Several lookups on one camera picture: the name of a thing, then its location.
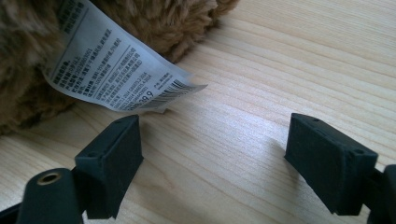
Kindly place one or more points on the brown teddy bear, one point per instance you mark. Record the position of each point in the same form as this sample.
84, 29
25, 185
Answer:
174, 28

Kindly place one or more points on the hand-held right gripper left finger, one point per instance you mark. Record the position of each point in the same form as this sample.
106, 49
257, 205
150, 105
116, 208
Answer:
109, 161

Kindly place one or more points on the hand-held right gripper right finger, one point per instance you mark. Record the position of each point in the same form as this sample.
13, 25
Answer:
330, 161

